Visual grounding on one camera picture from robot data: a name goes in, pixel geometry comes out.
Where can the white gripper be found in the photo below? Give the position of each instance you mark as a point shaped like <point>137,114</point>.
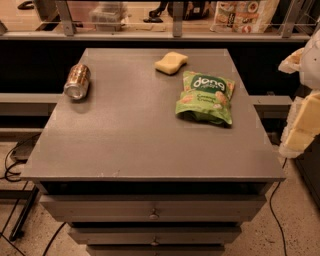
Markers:
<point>312,68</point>

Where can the orange metallic soda can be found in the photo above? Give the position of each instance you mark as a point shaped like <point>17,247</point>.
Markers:
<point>76,86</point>

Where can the green snack bag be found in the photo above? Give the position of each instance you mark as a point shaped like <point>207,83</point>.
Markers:
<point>206,98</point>

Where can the printed food bag on shelf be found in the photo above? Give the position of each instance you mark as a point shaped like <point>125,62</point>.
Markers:
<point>244,16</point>

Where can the yellow sponge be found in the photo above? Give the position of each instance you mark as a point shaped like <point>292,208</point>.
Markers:
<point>171,63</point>

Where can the grey drawer cabinet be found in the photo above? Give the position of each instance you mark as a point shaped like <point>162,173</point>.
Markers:
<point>103,164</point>

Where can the round metal drawer knob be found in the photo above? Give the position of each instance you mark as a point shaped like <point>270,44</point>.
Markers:
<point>154,215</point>

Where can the lower metal drawer knob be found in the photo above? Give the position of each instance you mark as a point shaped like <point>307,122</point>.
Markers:
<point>154,242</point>

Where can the clear plastic box on shelf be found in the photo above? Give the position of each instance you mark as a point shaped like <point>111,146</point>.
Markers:
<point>108,16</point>

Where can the metal shelf rail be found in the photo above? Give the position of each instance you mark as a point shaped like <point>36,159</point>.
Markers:
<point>293,21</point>

